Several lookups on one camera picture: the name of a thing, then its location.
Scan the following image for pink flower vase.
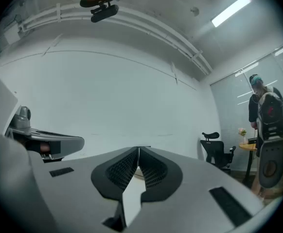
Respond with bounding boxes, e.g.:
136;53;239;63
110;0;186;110
238;127;248;145

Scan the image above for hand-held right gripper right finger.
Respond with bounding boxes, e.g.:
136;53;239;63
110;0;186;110
128;146;266;233

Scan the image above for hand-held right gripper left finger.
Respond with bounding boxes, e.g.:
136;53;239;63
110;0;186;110
28;146;140;233

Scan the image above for white ceiling pipes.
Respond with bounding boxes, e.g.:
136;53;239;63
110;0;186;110
18;2;214;76

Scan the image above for black head-mounted camera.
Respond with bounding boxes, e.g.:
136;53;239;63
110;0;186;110
79;0;120;23

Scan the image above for white junction box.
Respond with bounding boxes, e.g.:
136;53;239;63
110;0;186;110
3;25;19;45

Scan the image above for black office chair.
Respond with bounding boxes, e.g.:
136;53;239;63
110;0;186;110
200;131;237;172

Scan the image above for person's left hand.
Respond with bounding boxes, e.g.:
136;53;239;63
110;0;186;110
24;141;51;153

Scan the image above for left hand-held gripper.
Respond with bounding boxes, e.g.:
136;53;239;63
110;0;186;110
4;105;85;164

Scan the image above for round wooden table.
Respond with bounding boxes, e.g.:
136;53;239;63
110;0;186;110
238;141;258;185

